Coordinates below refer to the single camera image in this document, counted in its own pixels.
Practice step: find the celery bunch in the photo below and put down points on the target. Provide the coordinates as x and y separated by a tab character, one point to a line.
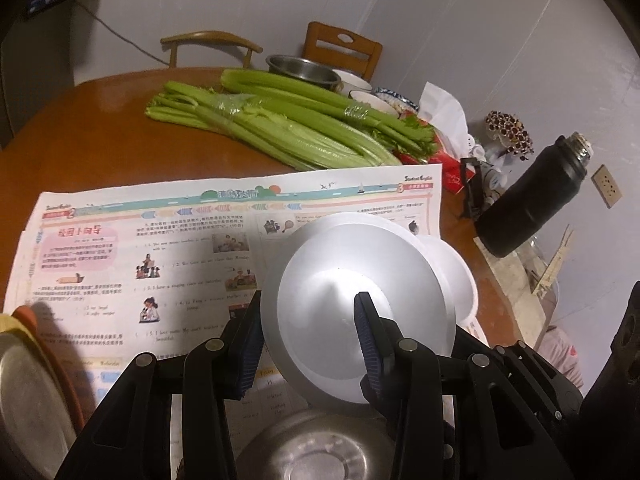
260	125
300	92

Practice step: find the round metal plate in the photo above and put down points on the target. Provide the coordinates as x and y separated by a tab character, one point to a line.
25	395

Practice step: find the wooden chair with cutout back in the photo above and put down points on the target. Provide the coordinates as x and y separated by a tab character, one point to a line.
325	45

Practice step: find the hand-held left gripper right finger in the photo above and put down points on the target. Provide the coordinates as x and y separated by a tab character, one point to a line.
371	345

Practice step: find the beige wall socket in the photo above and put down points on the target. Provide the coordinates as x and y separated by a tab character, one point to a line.
606	185

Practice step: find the grey refrigerator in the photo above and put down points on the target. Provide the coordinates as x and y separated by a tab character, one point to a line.
30	60

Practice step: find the small steel bowl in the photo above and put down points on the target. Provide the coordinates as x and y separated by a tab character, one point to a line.
300	67

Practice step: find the printed newspaper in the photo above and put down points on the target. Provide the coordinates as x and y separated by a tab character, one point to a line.
150	240

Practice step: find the pink printed blanket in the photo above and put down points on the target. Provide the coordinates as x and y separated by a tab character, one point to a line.
565	360

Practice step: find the white ceramic bowl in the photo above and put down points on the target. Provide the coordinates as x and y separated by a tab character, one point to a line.
352	80

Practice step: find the yellow shell-shaped plate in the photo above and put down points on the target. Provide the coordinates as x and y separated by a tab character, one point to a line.
7	322

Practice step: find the beige table mat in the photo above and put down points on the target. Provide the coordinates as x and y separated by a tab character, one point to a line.
510	300

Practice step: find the white plastic bag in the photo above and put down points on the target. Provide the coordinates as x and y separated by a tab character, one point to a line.
445	110

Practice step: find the wooden curved-back chair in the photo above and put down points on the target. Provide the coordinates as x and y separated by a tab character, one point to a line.
210	40

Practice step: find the red tissue box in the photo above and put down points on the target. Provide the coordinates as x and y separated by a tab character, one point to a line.
450	170

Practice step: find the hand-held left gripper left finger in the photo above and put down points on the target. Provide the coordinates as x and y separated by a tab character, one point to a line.
250	355

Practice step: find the dark-rimmed white bowl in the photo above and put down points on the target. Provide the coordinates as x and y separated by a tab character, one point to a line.
372	102

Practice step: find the large steel bowl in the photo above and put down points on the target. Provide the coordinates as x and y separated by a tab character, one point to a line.
310	450

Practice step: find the black thermos bottle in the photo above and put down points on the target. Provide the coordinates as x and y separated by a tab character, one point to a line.
530	200

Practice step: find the blue patterned bowl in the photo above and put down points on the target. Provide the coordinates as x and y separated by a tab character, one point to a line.
400	102

